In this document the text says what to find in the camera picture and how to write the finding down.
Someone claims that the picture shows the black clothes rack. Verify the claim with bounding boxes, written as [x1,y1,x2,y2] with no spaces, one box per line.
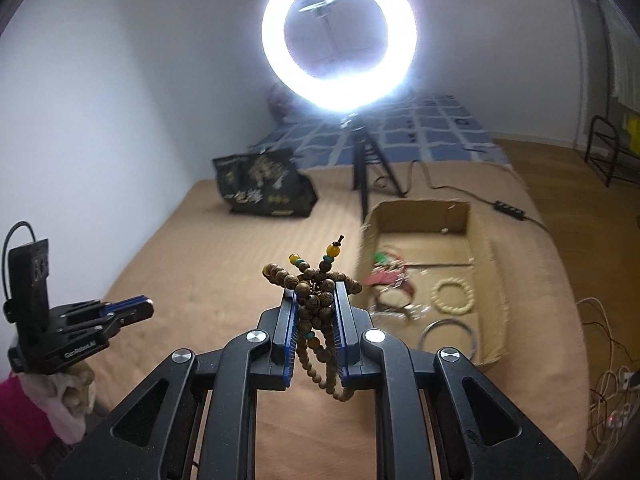
[584,115,639,188]

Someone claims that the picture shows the blue checkered bed sheet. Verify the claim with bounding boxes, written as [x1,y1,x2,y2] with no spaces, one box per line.
[250,92,509,169]

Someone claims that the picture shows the dark wooden bead necklace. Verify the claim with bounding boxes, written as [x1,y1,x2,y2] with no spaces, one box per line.
[260,233,364,403]

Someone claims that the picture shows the yellow box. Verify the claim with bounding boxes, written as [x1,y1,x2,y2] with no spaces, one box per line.
[624,113,640,155]

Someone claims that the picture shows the red cord jade pendant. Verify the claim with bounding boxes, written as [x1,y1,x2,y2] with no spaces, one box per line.
[372,245,406,272]

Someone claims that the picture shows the black power cable with remote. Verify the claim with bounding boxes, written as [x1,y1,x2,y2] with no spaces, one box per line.
[369,159,551,233]

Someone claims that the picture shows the small red box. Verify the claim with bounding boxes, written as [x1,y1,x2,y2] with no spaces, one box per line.
[362,268,416,308]

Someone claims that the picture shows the black snack bag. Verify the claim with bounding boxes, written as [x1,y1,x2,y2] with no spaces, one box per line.
[212,148,318,218]

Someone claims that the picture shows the cream bead bracelet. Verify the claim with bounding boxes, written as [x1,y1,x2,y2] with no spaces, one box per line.
[430,276,475,317]

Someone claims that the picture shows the gloved left hand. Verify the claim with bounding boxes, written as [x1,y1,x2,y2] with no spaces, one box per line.
[18,361,96,444]

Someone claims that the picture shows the dark metal bangle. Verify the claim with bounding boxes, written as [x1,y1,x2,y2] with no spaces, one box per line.
[418,318,480,361]

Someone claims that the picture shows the cardboard box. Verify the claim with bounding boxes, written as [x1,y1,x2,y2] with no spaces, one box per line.
[352,200,509,370]

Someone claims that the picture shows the black mini tripod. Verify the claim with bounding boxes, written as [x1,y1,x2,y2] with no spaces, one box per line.
[341,113,408,223]

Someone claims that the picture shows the phone holder clamp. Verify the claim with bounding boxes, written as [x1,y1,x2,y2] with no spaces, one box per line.
[298,0,336,18]

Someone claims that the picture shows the white ring light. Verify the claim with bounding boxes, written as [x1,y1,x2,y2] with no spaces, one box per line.
[262,0,418,113]

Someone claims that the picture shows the white power strip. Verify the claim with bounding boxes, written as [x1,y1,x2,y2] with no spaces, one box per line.
[596,366,637,430]

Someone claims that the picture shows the white fringed towel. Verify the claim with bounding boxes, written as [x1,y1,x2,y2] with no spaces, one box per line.
[608,9,640,113]

